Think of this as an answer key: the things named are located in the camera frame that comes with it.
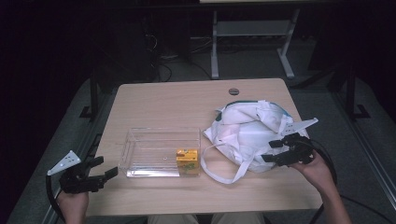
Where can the person's left leg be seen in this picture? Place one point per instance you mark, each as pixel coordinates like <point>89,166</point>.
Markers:
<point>172,219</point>

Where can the clear plastic box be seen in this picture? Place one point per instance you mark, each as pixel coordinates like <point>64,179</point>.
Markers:
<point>152,152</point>

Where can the orange juice carton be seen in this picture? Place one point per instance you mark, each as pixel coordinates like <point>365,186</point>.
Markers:
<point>187,161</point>

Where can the white desk frame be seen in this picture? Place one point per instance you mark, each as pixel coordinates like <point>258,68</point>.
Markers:
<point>249,28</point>

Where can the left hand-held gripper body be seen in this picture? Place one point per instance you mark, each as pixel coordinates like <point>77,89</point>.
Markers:
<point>76,182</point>

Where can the black metal stand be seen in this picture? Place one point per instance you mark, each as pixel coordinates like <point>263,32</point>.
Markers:
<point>351,93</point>
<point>93,93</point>

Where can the person's right leg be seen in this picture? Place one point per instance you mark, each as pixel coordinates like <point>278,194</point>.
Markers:
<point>236,218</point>

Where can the person's leg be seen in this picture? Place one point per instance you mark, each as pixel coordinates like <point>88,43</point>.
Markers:
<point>172,219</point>
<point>236,218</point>

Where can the person's left hand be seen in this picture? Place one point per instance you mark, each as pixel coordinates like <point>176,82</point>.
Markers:
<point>73,207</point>

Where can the grey table grommet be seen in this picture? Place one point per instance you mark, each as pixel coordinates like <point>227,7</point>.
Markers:
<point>233,91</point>

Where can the person's right hand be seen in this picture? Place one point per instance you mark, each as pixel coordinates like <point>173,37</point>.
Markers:
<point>314,174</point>

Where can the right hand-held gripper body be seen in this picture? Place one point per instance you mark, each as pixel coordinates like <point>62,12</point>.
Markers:
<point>297,151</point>

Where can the white cloth bag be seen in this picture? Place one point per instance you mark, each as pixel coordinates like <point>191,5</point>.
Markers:
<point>243,130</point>

